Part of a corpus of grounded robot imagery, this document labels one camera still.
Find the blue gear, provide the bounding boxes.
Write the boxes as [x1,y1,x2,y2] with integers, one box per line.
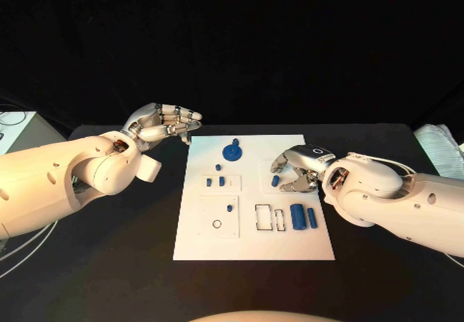
[222,138,243,162]

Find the large blue cylinder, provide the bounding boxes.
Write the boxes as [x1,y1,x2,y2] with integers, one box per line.
[290,203,307,231]

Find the white cloth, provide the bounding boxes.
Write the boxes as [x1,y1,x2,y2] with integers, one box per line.
[412,123,464,180]

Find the white cable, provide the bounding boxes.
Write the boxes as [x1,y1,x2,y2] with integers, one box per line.
[445,252,464,268]
[357,153,418,175]
[0,220,59,278]

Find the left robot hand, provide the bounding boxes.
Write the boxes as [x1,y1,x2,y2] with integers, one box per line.
[120,102,203,146]

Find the white task board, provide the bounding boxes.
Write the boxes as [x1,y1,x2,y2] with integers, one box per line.
[171,134,336,262]

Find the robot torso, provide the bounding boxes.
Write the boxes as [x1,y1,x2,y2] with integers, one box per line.
[187,310,344,322]

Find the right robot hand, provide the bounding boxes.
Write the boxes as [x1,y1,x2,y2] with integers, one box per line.
[269,144,336,194]

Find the white desk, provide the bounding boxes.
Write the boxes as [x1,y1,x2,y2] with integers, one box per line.
[0,111,68,156]

